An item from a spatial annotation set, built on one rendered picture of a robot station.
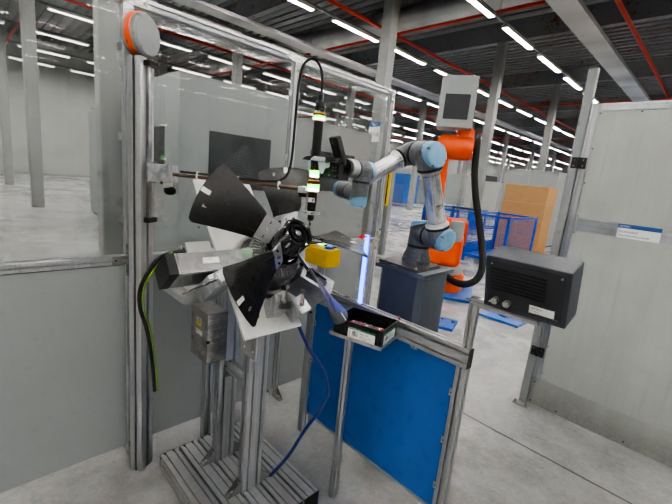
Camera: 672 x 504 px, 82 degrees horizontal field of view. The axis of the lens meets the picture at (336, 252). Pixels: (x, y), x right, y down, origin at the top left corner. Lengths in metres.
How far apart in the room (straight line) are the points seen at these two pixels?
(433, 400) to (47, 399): 1.59
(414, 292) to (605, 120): 1.57
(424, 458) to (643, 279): 1.65
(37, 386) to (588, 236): 2.94
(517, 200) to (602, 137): 6.64
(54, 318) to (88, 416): 0.50
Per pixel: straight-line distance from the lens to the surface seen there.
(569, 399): 3.07
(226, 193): 1.37
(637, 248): 2.79
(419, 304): 2.00
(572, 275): 1.31
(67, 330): 1.98
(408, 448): 1.89
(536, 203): 9.24
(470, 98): 5.37
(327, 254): 1.88
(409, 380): 1.75
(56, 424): 2.17
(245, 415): 1.74
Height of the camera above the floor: 1.44
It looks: 11 degrees down
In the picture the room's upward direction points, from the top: 6 degrees clockwise
